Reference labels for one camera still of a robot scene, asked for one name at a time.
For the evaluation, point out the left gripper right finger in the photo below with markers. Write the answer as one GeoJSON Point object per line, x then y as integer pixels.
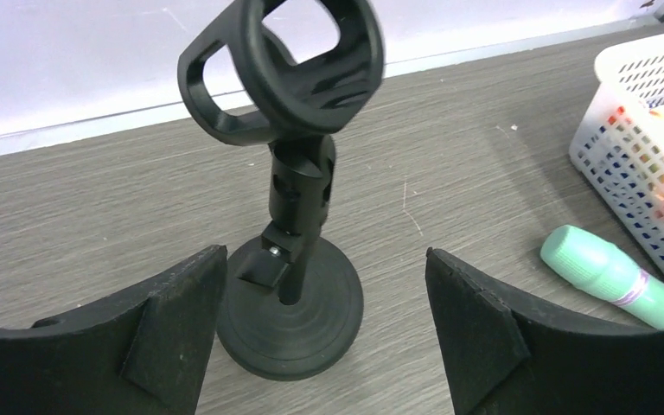
{"type": "Point", "coordinates": [506, 351]}

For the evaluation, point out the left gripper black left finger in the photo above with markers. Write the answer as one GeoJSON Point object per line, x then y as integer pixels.
{"type": "Point", "coordinates": [141, 350]}

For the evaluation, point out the mint green microphone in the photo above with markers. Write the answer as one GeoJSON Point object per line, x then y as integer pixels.
{"type": "Point", "coordinates": [602, 270]}

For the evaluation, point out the black mic stand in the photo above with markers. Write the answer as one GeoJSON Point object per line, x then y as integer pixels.
{"type": "Point", "coordinates": [294, 302]}

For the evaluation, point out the white plastic basket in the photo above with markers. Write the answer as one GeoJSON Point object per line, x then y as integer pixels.
{"type": "Point", "coordinates": [619, 146]}

